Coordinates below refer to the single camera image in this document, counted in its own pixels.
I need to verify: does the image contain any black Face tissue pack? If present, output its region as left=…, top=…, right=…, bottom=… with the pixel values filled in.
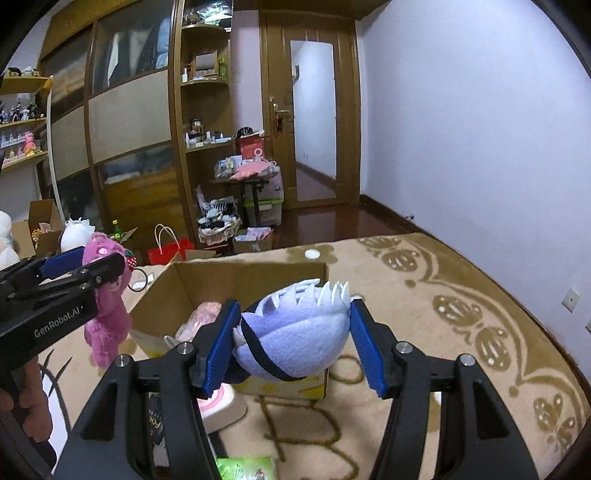
left=147, top=393, right=169, bottom=467

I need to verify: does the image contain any pink bear plush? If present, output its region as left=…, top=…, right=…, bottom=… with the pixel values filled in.
left=82, top=232, right=132, bottom=370

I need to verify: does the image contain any pink tissue pack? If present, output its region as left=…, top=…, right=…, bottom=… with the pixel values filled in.
left=174, top=302, right=222, bottom=343

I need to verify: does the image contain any pink swirl roll plush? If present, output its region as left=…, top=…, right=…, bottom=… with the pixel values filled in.
left=197, top=383, right=247, bottom=434

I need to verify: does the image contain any green tissue pack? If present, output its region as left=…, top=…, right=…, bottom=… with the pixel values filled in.
left=215, top=457, right=279, bottom=480

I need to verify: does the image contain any purple haired doll plush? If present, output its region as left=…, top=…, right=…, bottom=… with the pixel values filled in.
left=232, top=279, right=352, bottom=382

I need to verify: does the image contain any person left hand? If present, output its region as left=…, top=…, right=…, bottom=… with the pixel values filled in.
left=19, top=357, right=53, bottom=443

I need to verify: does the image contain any open cardboard box on floor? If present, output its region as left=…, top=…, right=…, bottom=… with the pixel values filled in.
left=12, top=199, right=63, bottom=259

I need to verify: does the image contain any white spiky hair plush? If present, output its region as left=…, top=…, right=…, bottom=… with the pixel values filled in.
left=60, top=218, right=95, bottom=253

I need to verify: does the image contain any green glass bottle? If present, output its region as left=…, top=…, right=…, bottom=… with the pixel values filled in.
left=112, top=220, right=123, bottom=242

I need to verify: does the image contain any white and tan plush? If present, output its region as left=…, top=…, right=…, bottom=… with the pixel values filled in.
left=0, top=211, right=20, bottom=270

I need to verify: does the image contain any red paper gift bag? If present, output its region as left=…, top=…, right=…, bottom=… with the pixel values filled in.
left=147, top=224, right=195, bottom=266

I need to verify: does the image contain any cardboard box on bed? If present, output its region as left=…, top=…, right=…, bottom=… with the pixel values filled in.
left=128, top=255, right=329, bottom=399

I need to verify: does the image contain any wicker basket with items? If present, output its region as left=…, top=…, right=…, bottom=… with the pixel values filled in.
left=197, top=196, right=242, bottom=246

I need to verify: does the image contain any small cardboard box with papers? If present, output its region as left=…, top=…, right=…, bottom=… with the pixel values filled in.
left=232, top=227, right=273, bottom=253

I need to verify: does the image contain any small black side table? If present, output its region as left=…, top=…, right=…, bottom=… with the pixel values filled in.
left=211, top=157, right=280, bottom=225

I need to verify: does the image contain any storage bin under table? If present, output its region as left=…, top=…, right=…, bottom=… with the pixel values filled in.
left=245, top=183, right=283, bottom=227

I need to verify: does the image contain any wooden shelf with figurines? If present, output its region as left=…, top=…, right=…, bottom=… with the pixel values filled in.
left=1, top=67, right=53, bottom=220

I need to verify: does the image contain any wooden wardrobe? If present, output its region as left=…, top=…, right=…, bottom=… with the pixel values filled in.
left=38, top=1, right=233, bottom=253

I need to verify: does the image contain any red box on shelf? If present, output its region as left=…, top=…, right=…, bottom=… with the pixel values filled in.
left=238, top=133, right=264, bottom=160

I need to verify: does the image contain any wooden door with glass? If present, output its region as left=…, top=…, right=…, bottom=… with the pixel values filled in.
left=259, top=10, right=361, bottom=209

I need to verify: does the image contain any wall power outlet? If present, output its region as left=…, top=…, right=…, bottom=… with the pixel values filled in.
left=562, top=288, right=580, bottom=313

